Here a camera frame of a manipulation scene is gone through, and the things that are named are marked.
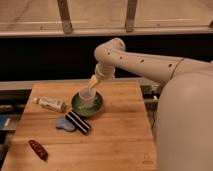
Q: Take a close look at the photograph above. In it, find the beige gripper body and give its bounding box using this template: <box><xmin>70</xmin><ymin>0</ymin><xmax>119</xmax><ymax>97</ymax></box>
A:
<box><xmin>95</xmin><ymin>64</ymin><xmax>114</xmax><ymax>80</ymax></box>

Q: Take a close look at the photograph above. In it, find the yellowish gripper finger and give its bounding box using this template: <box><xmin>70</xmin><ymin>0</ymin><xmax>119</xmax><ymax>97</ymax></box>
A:
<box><xmin>88</xmin><ymin>75</ymin><xmax>99</xmax><ymax>88</ymax></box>

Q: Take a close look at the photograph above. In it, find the dark red pepper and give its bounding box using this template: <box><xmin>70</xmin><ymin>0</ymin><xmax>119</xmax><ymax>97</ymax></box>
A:
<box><xmin>28</xmin><ymin>140</ymin><xmax>48</xmax><ymax>161</ymax></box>

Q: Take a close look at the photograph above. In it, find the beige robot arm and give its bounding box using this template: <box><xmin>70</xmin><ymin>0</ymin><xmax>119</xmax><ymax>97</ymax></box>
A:
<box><xmin>94</xmin><ymin>38</ymin><xmax>213</xmax><ymax>171</ymax></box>

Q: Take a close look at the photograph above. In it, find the white ceramic cup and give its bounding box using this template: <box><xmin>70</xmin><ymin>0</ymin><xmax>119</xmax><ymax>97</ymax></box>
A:
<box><xmin>79</xmin><ymin>87</ymin><xmax>96</xmax><ymax>108</ymax></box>

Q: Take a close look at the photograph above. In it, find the green ceramic plate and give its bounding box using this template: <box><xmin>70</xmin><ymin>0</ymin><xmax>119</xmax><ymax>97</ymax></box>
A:
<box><xmin>71</xmin><ymin>92</ymin><xmax>103</xmax><ymax>117</ymax></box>

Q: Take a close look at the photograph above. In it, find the black white striped block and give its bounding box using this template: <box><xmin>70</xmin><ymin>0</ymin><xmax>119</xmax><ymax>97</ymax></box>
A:
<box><xmin>65</xmin><ymin>111</ymin><xmax>91</xmax><ymax>135</ymax></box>

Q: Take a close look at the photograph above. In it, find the blue cloth piece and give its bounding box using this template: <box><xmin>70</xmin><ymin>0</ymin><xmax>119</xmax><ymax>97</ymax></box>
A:
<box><xmin>56</xmin><ymin>116</ymin><xmax>76</xmax><ymax>132</ymax></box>

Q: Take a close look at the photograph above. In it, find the wooden cutting board table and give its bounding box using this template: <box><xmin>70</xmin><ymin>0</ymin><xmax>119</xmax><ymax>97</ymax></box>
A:
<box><xmin>1</xmin><ymin>82</ymin><xmax>156</xmax><ymax>171</ymax></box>

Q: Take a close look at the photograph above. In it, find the right metal post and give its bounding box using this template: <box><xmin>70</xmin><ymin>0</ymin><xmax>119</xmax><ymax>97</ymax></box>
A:
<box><xmin>125</xmin><ymin>0</ymin><xmax>137</xmax><ymax>32</ymax></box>

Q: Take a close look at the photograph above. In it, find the metal post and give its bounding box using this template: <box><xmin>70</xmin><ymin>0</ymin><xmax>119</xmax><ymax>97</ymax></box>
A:
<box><xmin>125</xmin><ymin>0</ymin><xmax>137</xmax><ymax>32</ymax></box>
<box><xmin>57</xmin><ymin>0</ymin><xmax>73</xmax><ymax>34</ymax></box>

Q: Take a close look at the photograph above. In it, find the left metal post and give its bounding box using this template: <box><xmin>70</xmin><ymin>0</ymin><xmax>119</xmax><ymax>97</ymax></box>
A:
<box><xmin>57</xmin><ymin>0</ymin><xmax>73</xmax><ymax>34</ymax></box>

